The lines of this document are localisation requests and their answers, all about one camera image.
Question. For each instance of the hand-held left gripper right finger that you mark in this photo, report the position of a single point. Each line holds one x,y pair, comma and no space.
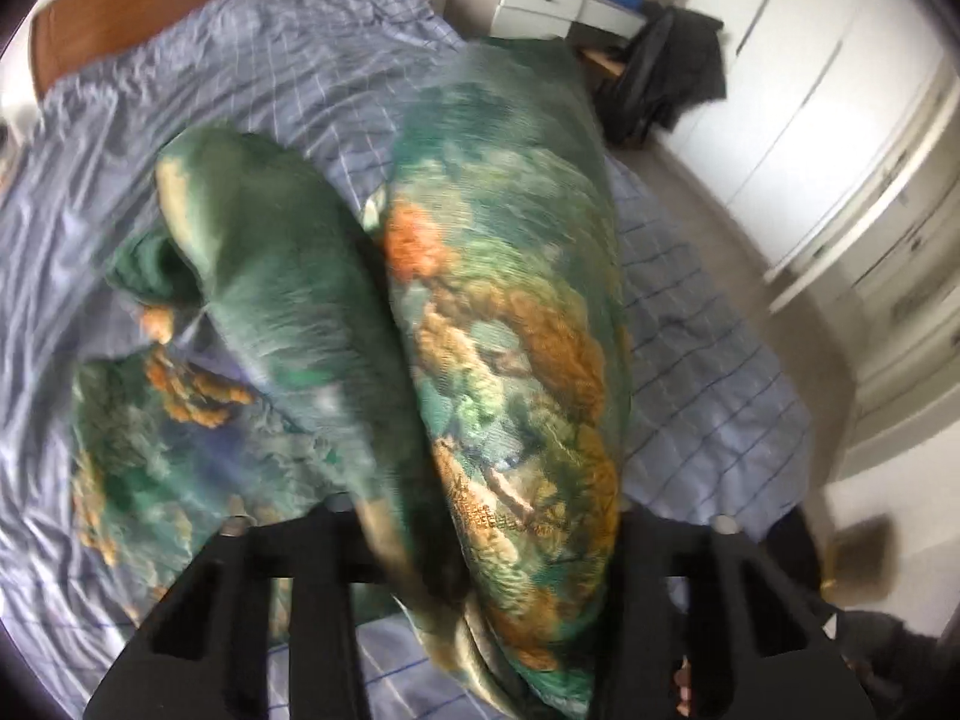
645,562

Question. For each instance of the dark cloth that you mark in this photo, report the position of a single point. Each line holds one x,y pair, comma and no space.
892,660

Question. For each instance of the wooden chair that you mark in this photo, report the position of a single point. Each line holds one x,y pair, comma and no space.
600,61

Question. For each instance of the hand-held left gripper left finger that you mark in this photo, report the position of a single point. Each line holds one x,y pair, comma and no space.
322,540

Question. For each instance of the chair with black garment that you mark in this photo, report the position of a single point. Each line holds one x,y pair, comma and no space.
667,67

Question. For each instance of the green printed padded jacket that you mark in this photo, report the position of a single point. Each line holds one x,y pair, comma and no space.
510,330

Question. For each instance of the white wardrobe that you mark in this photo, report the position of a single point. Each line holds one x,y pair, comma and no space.
810,90

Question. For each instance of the brown blurred object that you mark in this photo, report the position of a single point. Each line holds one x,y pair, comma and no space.
862,555

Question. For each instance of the bed with blue checked sheet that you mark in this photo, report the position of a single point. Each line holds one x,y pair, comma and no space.
285,52

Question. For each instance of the wooden headboard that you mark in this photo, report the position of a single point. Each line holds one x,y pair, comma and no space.
187,7

